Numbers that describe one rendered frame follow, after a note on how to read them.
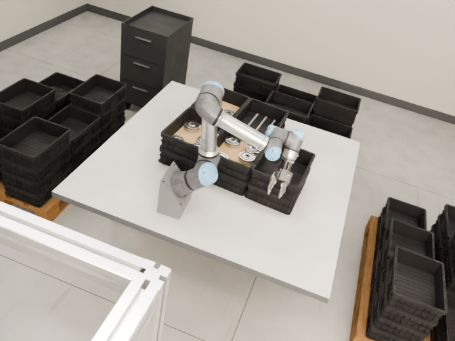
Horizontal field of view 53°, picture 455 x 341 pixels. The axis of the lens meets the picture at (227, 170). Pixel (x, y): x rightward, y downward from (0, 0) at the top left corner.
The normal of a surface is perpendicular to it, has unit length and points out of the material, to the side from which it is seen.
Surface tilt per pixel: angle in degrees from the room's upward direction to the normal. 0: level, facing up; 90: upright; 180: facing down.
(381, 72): 90
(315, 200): 0
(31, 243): 90
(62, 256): 90
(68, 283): 0
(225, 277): 0
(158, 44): 90
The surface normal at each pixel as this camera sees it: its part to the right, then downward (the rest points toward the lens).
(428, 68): -0.32, 0.54
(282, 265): 0.17, -0.77
